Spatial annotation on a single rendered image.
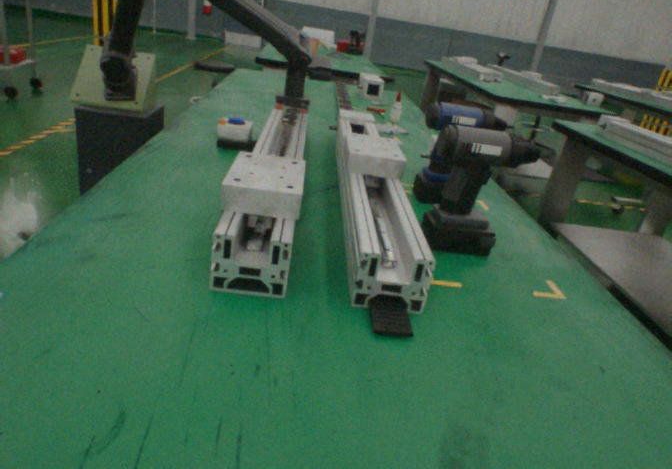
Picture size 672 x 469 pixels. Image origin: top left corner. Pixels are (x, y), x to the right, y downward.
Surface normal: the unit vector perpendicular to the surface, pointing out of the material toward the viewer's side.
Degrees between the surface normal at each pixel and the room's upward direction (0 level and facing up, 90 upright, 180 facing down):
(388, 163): 90
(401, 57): 90
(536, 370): 0
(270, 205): 90
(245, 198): 90
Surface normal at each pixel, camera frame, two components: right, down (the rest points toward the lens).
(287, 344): 0.15, -0.91
